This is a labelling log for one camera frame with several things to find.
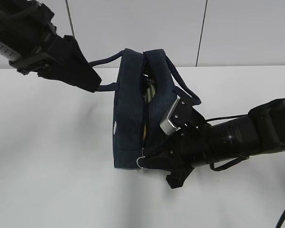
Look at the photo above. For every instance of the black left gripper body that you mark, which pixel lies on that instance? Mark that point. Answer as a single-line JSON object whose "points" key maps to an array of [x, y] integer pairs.
{"points": [[36, 59]]}

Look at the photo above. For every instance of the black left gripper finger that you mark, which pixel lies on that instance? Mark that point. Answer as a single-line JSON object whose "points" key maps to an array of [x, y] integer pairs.
{"points": [[68, 65]]}

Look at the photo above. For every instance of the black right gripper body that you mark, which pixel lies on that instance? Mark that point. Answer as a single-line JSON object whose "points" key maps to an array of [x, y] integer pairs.
{"points": [[188, 147]]}

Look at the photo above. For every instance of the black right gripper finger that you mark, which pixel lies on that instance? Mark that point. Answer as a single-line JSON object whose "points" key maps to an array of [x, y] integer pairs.
{"points": [[178, 176], [158, 161]]}

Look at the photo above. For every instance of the green lidded food container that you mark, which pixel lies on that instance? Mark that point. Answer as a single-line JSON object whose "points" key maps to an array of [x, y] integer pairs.
{"points": [[150, 91]]}

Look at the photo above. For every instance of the dark blue lunch bag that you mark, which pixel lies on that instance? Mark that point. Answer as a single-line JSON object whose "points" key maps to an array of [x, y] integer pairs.
{"points": [[130, 111]]}

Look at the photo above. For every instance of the yellow pear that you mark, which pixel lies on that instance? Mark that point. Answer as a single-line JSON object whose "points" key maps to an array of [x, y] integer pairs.
{"points": [[145, 132]]}

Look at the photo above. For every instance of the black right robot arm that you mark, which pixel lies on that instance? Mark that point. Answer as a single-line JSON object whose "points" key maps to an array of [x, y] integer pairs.
{"points": [[237, 138]]}

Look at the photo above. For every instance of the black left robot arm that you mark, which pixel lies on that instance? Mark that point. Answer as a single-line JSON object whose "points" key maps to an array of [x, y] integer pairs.
{"points": [[30, 43]]}

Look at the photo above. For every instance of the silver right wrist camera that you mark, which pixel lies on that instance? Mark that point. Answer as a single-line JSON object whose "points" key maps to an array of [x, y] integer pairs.
{"points": [[181, 115]]}

